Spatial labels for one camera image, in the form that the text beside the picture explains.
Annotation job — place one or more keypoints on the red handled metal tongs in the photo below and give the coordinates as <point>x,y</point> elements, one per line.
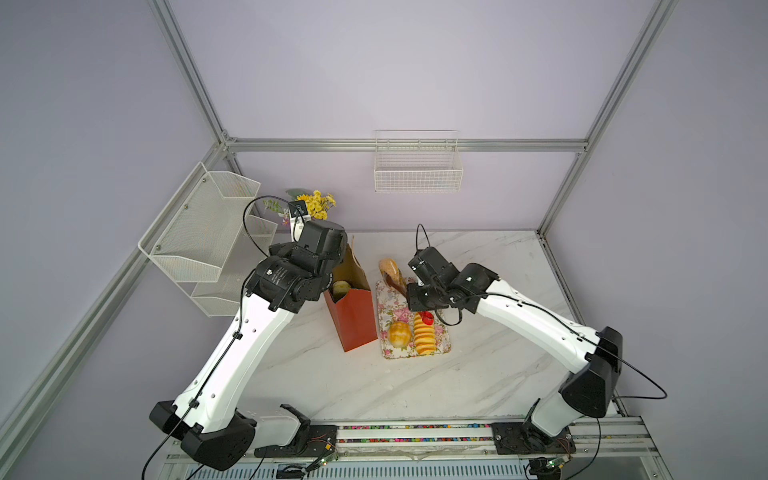
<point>417,297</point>

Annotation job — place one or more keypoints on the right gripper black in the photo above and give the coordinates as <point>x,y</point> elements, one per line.
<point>415,297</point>

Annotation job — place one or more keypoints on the white mesh two-tier shelf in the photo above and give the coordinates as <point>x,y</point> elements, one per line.
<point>205,243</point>

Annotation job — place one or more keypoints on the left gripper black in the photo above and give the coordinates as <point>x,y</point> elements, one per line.
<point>284,253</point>

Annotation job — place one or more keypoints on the orange ridged bread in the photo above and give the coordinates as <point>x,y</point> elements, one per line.
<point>340,289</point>

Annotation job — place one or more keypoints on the round golden bun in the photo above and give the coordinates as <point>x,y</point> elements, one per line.
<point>399,334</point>

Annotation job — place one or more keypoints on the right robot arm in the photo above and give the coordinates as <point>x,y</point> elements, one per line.
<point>592,358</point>

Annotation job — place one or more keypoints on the yellow flower bouquet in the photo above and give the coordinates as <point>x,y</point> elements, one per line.
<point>318,204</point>

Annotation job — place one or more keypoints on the aluminium frame structure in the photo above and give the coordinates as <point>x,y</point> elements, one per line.
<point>26,420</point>

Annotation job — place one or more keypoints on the floral rectangular tray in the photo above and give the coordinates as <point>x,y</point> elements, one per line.
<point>391,306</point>

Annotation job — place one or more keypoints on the round sesame bun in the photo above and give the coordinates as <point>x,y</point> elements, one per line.
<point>392,273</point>

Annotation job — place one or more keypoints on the white wire wall basket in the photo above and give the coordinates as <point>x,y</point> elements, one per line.
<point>417,161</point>

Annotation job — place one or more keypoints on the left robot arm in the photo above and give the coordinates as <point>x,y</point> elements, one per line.
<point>204,417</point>

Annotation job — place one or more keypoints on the red brown paper bag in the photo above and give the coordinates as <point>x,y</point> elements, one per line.
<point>354,315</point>

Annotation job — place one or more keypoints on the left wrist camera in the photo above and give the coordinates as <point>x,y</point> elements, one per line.
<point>298,216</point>

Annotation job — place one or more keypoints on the long ridged yellow bread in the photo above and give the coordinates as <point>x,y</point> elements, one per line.
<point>424,334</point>

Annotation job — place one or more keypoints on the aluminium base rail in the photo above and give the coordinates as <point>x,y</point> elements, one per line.
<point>611,448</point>

